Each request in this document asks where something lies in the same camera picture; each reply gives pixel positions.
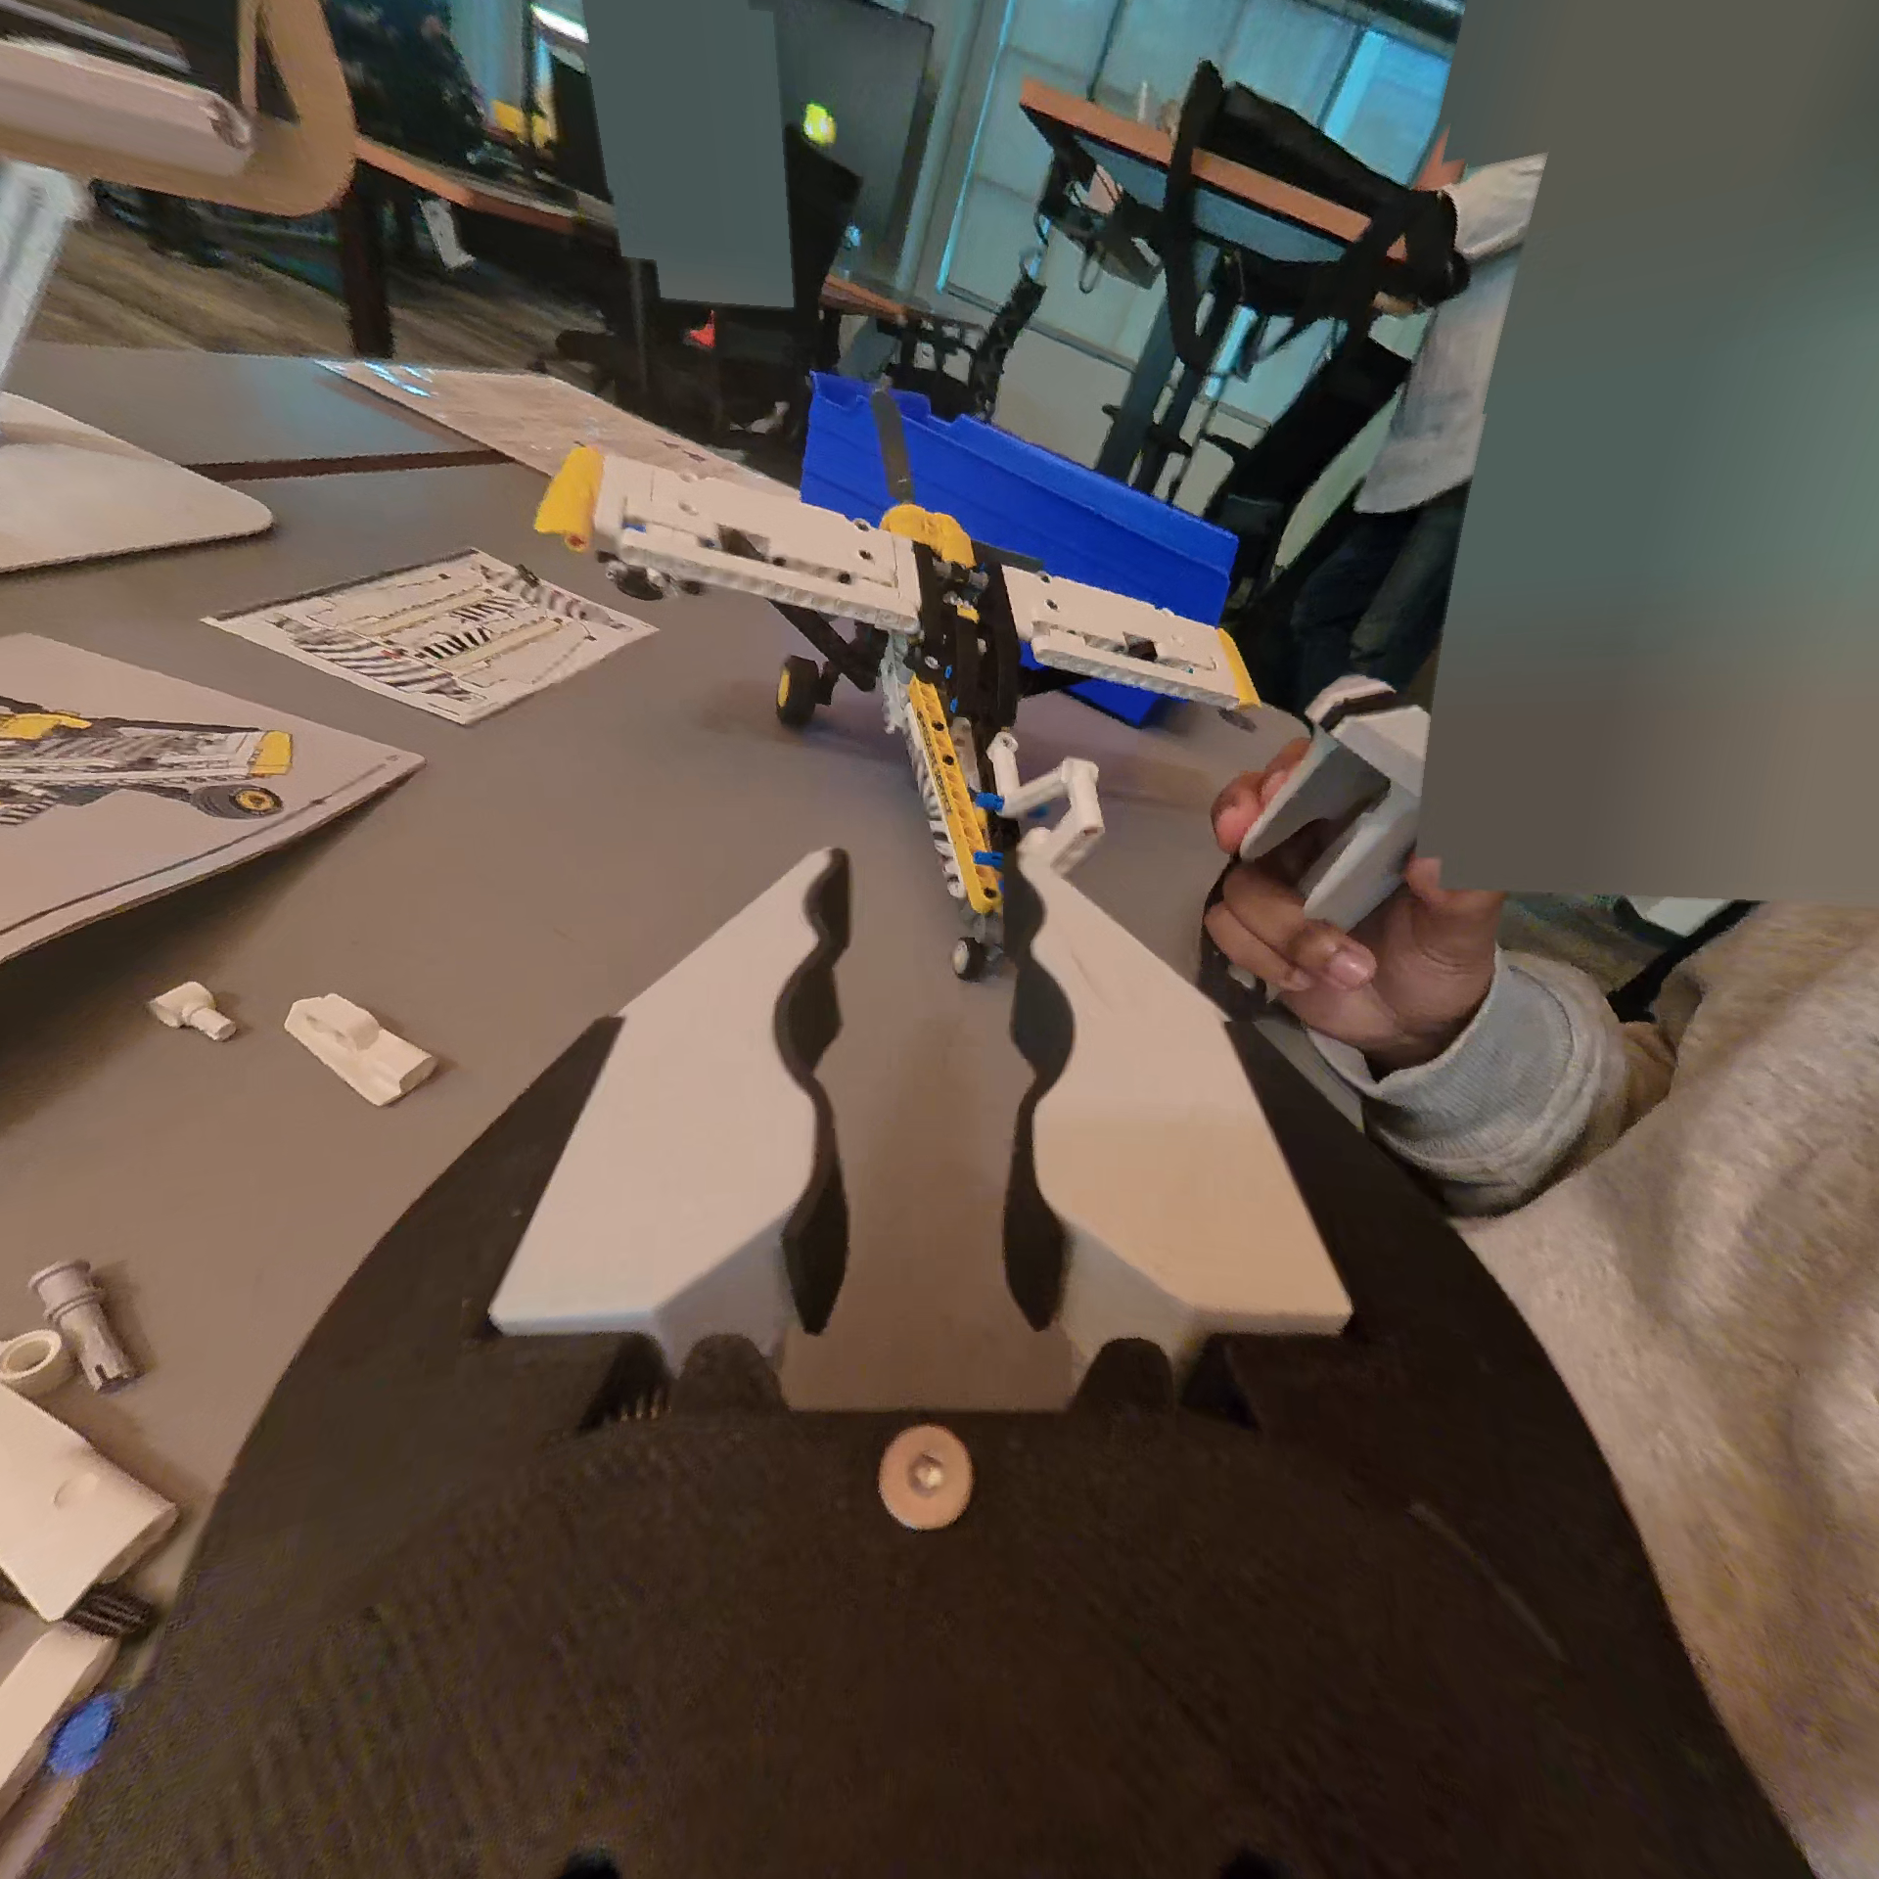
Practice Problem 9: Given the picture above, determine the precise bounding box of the person's right hand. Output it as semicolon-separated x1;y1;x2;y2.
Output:
1203;739;1503;1073

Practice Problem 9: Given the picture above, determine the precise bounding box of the person's right forearm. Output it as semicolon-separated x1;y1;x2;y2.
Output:
1359;946;1632;1222

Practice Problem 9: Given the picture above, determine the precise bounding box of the lego instruction booklet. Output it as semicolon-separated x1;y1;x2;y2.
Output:
0;634;425;963

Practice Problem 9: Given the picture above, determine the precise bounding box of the person's grey hoodie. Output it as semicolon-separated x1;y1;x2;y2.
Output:
1446;902;1879;1879

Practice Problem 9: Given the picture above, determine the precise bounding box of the printed paper sheet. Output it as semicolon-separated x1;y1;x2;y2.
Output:
327;360;780;485

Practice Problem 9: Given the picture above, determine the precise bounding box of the blue plastic bin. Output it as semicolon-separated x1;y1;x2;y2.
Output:
798;371;1239;729

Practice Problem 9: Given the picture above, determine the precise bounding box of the wooden standing desk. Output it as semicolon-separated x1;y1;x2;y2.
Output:
1021;74;1469;485

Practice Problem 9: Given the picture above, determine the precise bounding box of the zebra striped sticker sheet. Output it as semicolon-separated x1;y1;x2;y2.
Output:
206;551;659;727

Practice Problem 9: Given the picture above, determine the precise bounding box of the lego airplane model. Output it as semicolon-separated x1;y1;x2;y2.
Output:
532;390;1265;982

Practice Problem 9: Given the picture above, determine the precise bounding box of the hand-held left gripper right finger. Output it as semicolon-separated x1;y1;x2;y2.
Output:
1005;847;1353;1373

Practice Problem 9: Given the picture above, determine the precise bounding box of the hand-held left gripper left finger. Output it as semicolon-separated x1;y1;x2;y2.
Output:
487;846;858;1373

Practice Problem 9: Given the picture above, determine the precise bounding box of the white lego panel with hole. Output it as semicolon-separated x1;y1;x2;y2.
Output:
282;994;438;1108

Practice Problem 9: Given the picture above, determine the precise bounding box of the black strap bag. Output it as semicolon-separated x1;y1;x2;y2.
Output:
1172;62;1469;324

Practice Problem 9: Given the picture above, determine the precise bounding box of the pile of lego pieces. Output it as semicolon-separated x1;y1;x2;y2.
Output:
0;1259;180;1822

